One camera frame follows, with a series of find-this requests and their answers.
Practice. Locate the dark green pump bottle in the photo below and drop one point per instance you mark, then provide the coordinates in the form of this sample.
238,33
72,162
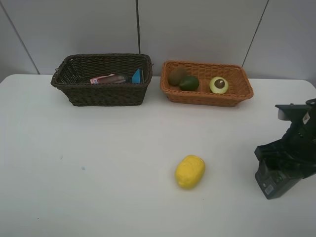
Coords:
274,182

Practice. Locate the dark green whole avocado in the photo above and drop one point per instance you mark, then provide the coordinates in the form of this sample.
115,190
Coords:
189,83

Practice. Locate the grey translucent plastic cup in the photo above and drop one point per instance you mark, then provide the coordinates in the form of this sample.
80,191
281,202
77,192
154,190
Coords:
121,78

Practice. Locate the halved avocado with pit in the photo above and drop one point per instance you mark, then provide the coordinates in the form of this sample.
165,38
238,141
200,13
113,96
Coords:
218,85

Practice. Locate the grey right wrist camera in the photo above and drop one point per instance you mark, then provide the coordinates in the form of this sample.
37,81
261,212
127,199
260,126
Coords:
297,112

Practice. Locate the yellow lemon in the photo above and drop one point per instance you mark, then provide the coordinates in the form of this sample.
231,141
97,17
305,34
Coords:
189,172

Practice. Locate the brown kiwi fruit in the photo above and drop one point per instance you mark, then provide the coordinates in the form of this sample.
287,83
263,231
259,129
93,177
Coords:
176,76

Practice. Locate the orange wicker basket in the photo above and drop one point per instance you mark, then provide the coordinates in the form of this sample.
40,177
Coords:
239,88

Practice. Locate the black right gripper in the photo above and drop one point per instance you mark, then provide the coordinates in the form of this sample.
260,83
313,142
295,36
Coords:
294,154

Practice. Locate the dark brown wicker basket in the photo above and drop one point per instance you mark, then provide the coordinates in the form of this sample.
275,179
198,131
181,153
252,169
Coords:
73,75

